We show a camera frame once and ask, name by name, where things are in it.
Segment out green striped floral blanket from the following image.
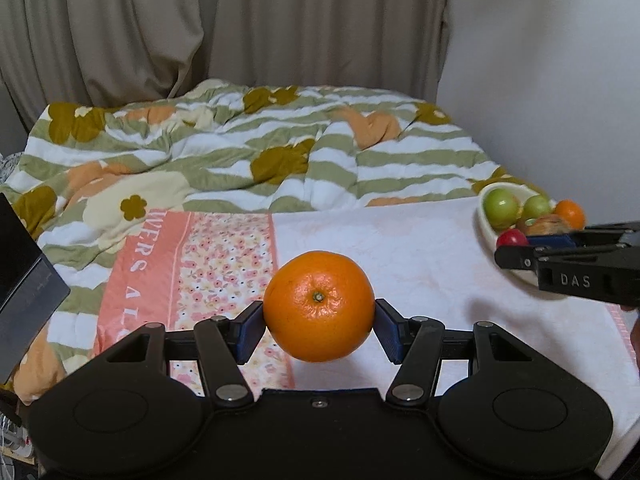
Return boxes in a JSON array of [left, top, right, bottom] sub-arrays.
[[10, 78, 521, 401]]

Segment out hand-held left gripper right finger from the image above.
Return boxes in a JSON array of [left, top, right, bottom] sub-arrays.
[[375, 298, 548, 406]]

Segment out black flat panel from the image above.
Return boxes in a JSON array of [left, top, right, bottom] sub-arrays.
[[0, 192, 71, 386]]

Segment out large green apple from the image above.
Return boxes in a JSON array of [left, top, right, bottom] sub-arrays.
[[482, 187, 522, 231]]

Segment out white oval dish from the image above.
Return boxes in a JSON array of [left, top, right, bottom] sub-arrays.
[[477, 183, 586, 300]]

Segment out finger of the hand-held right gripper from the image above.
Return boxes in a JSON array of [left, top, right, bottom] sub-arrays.
[[494, 245, 625, 274], [527, 222, 640, 249]]

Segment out beige curtain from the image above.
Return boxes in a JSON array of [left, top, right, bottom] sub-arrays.
[[0, 0, 453, 126]]

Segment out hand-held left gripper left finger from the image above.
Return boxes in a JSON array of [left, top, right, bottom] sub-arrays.
[[92, 300, 266, 407]]

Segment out grey patterned cloth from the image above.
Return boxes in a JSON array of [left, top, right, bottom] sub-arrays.
[[0, 152, 26, 186]]

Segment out small green fruit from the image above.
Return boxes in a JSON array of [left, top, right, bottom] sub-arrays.
[[521, 194, 553, 221]]

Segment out brown kiwi green sticker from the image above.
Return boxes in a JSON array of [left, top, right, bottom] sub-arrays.
[[517, 214, 571, 236]]

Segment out large orange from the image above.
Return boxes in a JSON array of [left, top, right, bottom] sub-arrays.
[[263, 251, 376, 363]]

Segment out small orange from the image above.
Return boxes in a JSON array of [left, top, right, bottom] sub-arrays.
[[554, 200, 586, 231]]

